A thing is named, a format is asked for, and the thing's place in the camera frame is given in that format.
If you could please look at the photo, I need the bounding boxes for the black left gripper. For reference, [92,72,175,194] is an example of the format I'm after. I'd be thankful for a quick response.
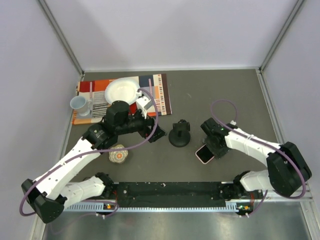
[116,107,167,143]

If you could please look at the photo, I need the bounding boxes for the black phone pink case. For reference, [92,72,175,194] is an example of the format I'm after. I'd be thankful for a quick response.
[195,144,215,165]

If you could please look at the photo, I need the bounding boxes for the black phone stand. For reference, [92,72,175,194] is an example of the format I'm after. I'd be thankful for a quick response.
[168,119,191,148]

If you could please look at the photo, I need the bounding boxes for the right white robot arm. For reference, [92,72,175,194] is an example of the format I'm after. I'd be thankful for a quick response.
[200,118,312,198]

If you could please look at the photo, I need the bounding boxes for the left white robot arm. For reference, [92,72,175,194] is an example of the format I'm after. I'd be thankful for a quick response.
[19,97,166,224]

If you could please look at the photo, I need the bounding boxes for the colourful patchwork placemat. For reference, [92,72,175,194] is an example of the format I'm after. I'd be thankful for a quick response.
[72,73,173,125]

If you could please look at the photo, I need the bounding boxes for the white round plate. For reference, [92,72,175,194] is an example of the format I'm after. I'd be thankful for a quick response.
[104,77,140,105]

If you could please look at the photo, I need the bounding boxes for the light blue mug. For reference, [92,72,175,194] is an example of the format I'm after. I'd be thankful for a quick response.
[69,95,93,117]

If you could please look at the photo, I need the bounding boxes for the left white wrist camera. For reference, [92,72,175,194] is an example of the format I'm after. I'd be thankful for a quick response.
[135,90,153,119]

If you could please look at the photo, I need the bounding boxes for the pink handled fork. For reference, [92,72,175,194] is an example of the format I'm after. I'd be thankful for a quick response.
[148,78,153,96]

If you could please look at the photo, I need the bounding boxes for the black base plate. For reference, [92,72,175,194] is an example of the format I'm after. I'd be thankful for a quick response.
[116,182,225,202]

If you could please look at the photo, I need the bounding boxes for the pink handled knife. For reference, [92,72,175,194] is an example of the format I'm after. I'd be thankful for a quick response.
[89,81,93,105]

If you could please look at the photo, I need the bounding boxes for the grey slotted cable duct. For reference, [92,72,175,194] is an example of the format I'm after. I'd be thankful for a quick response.
[65,197,253,213]

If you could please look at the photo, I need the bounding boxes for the left aluminium frame post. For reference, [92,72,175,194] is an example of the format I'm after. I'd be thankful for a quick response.
[36,0,85,76]

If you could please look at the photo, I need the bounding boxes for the aluminium frame post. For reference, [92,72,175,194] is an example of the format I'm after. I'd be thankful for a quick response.
[36,0,85,76]
[258,0,306,74]

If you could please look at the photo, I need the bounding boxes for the right aluminium frame post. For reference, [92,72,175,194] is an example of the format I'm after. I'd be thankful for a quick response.
[258,0,306,74]

